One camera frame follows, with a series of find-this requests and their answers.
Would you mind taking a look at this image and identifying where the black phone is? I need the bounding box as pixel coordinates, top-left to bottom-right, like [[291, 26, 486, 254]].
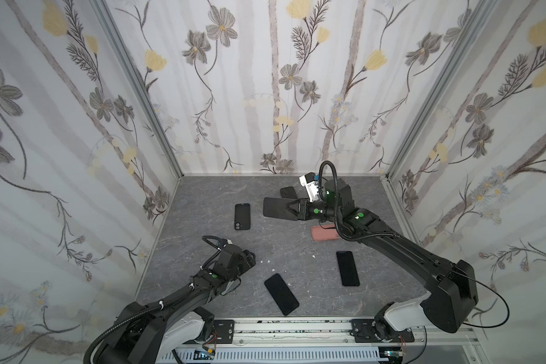
[[336, 251, 360, 287], [262, 197, 295, 220], [264, 274, 300, 316], [280, 186, 299, 200]]

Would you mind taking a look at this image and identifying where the black phone case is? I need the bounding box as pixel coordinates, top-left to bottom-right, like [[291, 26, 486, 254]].
[[234, 203, 251, 231]]

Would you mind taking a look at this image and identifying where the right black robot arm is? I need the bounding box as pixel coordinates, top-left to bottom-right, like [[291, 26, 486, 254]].
[[279, 161, 481, 341]]

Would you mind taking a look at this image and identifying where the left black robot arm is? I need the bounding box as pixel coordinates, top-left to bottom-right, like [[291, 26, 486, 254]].
[[83, 235, 256, 363]]

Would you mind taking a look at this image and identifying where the pink phone case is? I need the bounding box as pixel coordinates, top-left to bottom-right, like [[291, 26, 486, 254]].
[[310, 224, 340, 242]]

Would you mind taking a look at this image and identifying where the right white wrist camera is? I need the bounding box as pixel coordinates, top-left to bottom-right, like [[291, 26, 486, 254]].
[[299, 172, 320, 203]]

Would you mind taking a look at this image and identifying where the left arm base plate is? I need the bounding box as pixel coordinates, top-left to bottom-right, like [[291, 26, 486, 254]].
[[200, 319, 235, 345]]

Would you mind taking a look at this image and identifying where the white slotted cable duct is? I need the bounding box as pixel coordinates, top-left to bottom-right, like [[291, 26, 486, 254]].
[[157, 347, 389, 363]]

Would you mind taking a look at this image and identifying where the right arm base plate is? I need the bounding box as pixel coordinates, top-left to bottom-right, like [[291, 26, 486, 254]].
[[350, 318, 415, 344]]

